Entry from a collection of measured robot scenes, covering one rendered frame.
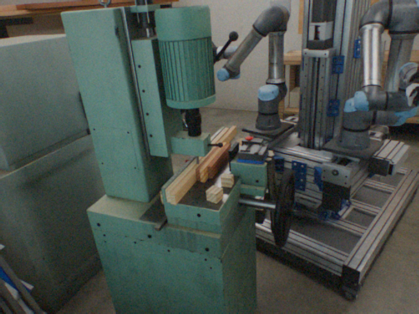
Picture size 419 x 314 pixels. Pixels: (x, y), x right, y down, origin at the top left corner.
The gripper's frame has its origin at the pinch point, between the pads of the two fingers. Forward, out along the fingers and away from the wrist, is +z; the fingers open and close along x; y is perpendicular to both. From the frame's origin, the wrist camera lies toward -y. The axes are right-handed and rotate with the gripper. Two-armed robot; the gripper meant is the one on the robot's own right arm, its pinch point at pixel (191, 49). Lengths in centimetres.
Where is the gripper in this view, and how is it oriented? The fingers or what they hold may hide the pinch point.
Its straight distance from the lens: 222.7
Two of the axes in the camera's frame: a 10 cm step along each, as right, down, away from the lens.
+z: -8.8, -1.4, 4.5
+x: 4.5, -5.4, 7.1
